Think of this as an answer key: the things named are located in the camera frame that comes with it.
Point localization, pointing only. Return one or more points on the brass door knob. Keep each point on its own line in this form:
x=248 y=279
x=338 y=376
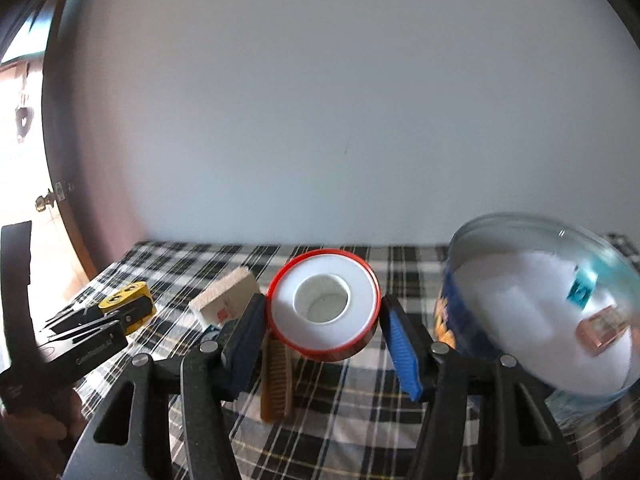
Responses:
x=42 y=202

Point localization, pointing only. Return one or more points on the yellow smiley toy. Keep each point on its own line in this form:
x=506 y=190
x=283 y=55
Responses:
x=122 y=294

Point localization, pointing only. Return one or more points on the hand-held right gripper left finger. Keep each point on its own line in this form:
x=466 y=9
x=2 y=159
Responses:
x=245 y=345

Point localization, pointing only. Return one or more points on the copper coloured small block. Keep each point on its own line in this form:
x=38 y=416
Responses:
x=602 y=332

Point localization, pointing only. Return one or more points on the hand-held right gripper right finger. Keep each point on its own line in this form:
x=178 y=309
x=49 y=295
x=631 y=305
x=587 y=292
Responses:
x=405 y=355

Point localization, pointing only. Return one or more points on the teal toy brick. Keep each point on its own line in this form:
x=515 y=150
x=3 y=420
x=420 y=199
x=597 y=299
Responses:
x=582 y=287

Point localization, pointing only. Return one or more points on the white paper liner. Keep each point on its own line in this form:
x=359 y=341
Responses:
x=520 y=320

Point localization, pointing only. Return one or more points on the brown wooden door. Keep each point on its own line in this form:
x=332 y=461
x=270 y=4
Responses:
x=75 y=230

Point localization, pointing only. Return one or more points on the black and white plaid blanket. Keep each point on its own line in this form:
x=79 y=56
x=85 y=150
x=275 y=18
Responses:
x=340 y=410

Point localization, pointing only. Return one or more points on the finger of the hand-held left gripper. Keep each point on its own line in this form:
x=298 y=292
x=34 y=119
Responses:
x=130 y=312
x=75 y=316

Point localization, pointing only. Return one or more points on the red tape roll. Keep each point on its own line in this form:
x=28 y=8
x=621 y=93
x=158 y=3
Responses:
x=282 y=305

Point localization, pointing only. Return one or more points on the white box with glitter top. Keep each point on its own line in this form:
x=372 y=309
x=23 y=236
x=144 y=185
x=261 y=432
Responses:
x=220 y=300

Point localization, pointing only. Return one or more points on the brown comb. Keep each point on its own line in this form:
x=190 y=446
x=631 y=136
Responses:
x=277 y=385

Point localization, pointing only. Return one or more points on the round blue tin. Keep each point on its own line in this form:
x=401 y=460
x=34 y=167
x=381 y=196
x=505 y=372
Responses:
x=452 y=320

